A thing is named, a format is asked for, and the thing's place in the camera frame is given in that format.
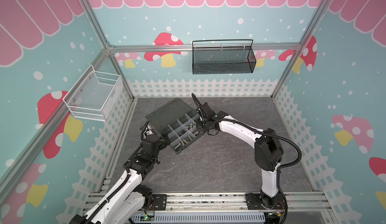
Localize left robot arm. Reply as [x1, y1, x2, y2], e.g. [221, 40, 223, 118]
[70, 121, 170, 224]

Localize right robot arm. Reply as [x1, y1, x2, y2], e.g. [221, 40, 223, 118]
[192, 93, 302, 212]

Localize grey plastic organizer box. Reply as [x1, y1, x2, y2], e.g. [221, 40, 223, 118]
[146, 98, 204, 154]

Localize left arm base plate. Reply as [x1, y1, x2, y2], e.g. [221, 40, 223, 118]
[140, 194, 167, 211]

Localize black wire mesh basket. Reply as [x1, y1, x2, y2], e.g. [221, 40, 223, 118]
[192, 39, 257, 75]

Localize white wire mesh basket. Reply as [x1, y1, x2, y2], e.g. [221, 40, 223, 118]
[63, 65, 123, 122]

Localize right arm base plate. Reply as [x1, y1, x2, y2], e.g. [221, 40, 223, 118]
[245, 192, 286, 210]

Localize aluminium mounting rail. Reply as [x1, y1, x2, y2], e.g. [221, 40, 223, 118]
[80, 191, 338, 224]

